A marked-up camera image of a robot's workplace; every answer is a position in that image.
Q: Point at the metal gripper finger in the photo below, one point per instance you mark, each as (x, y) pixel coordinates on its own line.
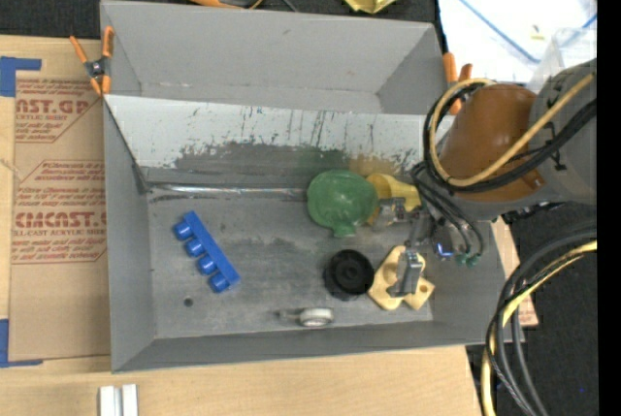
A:
(394, 211)
(410, 271)

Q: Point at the yellow toy cup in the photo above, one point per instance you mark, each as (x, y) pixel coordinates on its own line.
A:
(390, 187)

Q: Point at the cream toy cheese piece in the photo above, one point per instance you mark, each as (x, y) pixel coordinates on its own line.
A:
(384, 288)

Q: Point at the green toy lettuce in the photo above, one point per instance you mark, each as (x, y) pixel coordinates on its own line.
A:
(339, 198)

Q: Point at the black round lid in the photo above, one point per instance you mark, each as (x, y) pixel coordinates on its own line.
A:
(348, 276)

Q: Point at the blue block with four pegs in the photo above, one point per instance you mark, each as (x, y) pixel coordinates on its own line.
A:
(209, 245)

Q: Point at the grey metal bin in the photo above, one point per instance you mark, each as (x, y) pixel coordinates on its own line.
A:
(271, 55)

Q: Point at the brown cardboard board red print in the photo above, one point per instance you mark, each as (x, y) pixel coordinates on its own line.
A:
(58, 297)

